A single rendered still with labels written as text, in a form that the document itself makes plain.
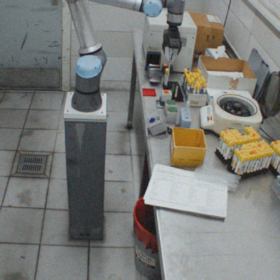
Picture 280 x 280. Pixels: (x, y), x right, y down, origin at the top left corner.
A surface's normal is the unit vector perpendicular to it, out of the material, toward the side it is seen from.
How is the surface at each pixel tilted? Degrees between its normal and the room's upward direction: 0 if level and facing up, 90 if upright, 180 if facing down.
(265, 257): 0
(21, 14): 90
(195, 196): 0
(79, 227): 90
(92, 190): 90
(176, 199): 0
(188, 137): 90
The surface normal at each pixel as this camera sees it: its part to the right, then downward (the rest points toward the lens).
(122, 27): 0.07, 0.59
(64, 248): 0.09, -0.81
